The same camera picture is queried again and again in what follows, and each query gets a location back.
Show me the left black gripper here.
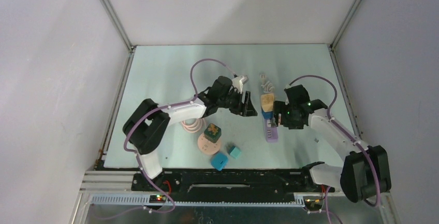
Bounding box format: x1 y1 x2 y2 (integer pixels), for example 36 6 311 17
217 89 257 117

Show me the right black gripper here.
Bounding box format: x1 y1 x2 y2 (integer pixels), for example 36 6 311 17
271 101 304 130

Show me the dark blue cube socket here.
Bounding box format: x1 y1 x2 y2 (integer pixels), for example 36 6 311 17
261 110 273 120

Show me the beige cube socket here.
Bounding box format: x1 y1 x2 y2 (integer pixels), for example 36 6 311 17
260 93 275 112

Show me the purple power strip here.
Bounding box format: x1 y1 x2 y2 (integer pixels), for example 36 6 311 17
263 119 279 143

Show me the dark green cube socket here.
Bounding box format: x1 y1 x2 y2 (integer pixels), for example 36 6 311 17
203 123 222 143

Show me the teal small cube adapter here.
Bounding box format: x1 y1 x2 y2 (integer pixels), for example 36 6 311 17
228 146 242 159

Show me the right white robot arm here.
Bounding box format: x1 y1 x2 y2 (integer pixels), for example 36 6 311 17
272 85 392 203

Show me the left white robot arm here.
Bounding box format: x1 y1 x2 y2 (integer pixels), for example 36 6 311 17
122 76 257 191

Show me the round pink power strip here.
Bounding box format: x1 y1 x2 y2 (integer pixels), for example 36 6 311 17
197 134 222 155

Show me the light blue flat adapter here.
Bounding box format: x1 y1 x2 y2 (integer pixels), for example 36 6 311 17
210 152 229 171

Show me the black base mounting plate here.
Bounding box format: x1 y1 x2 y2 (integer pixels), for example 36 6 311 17
131 169 326 202

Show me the white coiled cable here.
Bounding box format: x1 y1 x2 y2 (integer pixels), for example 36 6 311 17
259 73 276 95

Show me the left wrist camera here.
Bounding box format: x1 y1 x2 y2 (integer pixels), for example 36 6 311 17
232 76 248 94

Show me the pink coiled cable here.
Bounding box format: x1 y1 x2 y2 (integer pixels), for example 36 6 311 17
181 118 207 134

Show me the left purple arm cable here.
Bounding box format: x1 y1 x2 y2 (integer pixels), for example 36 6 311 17
123 58 237 215

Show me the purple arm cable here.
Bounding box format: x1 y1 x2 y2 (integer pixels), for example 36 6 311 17
123 58 237 215
284 75 382 224

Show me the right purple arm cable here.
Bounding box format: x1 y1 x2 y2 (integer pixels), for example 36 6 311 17
284 75 382 224

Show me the grey cable duct rail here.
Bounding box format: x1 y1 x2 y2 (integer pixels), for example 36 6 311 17
89 193 305 207

